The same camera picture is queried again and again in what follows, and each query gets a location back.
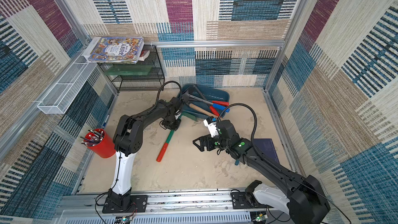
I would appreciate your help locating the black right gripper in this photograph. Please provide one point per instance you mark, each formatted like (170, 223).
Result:
(210, 142)

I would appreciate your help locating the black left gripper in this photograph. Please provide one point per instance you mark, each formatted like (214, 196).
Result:
(174, 128)

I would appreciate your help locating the teal plastic storage box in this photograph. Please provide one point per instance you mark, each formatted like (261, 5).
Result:
(211, 94)

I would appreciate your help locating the grey hoe red grip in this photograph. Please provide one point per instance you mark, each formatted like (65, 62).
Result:
(202, 96)
(217, 103)

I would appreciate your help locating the chrome blue handled hoe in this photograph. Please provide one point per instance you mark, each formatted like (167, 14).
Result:
(219, 107)

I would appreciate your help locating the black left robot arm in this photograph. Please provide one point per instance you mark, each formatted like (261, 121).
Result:
(128, 140)

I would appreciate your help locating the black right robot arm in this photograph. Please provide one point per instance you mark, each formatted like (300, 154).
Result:
(302, 198)

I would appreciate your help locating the dark blue notebook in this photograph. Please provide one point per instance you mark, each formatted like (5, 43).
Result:
(267, 147)

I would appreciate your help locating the green board on shelf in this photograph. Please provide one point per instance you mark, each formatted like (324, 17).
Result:
(128, 70)

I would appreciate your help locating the red pen cup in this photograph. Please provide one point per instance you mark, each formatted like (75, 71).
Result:
(99, 142)

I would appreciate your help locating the colourful picture book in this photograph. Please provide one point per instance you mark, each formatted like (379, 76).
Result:
(116, 50)

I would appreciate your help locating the green red handled hoe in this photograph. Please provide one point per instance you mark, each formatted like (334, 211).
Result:
(166, 144)

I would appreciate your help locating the black wire shelf rack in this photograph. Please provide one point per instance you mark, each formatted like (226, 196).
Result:
(146, 75)

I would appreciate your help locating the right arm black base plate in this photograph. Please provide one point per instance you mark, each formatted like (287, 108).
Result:
(242, 200)

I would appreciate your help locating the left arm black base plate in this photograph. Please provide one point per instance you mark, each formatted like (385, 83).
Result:
(125, 204)

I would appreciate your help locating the white wire mesh basket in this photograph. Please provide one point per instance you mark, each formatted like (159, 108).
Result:
(62, 94)

